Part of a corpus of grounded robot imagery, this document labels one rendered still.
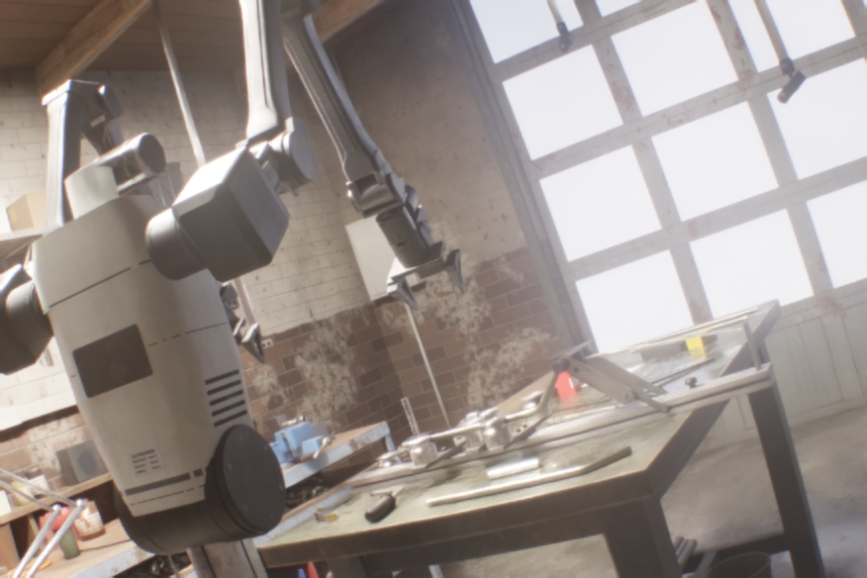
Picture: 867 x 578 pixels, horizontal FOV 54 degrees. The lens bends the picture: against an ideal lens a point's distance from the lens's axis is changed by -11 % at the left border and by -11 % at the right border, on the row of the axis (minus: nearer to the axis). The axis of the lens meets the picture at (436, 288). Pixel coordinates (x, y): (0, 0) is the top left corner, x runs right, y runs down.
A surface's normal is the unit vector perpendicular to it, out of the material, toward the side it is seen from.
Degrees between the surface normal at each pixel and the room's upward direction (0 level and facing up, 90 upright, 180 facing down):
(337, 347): 90
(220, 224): 120
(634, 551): 90
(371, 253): 90
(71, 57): 90
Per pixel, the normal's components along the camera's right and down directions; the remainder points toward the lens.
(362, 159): -0.17, 0.44
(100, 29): -0.47, 0.15
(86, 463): 0.82, -0.29
